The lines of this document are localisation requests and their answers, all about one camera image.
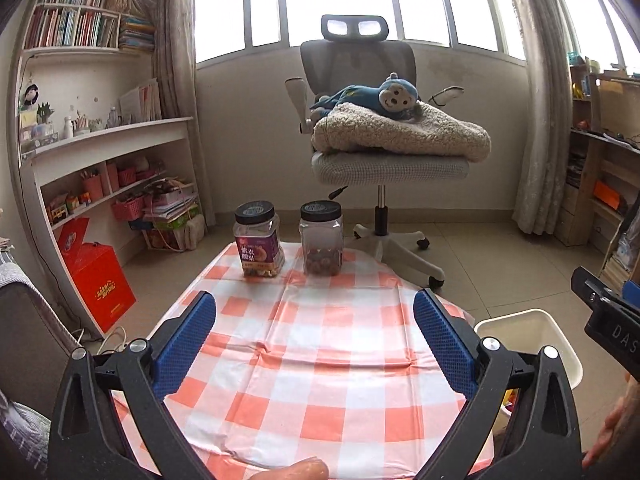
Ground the white trash bin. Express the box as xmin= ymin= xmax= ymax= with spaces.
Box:
xmin=474 ymin=309 xmax=584 ymax=389

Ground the right hand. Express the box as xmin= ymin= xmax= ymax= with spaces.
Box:
xmin=582 ymin=373 xmax=639 ymax=470

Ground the left hand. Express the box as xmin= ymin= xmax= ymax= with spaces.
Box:
xmin=250 ymin=457 xmax=329 ymax=480

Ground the wooden desk shelf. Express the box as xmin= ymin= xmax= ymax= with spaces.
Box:
xmin=555 ymin=55 xmax=639 ymax=290

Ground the grey striped cloth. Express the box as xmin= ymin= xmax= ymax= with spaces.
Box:
xmin=0 ymin=236 xmax=82 ymax=351

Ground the pink checkered tablecloth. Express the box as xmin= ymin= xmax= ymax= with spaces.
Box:
xmin=112 ymin=240 xmax=497 ymax=480

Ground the purple label cashew jar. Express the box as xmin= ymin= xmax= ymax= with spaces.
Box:
xmin=233 ymin=200 xmax=285 ymax=278

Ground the beige lace curtain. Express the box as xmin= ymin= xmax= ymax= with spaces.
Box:
xmin=513 ymin=0 xmax=572 ymax=235

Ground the blue monkey plush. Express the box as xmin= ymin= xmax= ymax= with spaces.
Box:
xmin=310 ymin=73 xmax=419 ymax=120

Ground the jar with dark nuts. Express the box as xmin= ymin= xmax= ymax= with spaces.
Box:
xmin=298 ymin=200 xmax=344 ymax=276

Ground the white bookshelf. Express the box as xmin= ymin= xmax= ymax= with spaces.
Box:
xmin=6 ymin=0 xmax=206 ymax=338

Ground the beige fleece blanket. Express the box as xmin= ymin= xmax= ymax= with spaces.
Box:
xmin=311 ymin=103 xmax=491 ymax=162

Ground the grey office chair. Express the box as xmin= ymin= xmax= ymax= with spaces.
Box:
xmin=285 ymin=14 xmax=469 ymax=290

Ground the left curtain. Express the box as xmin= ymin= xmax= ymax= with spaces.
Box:
xmin=153 ymin=0 xmax=216 ymax=226

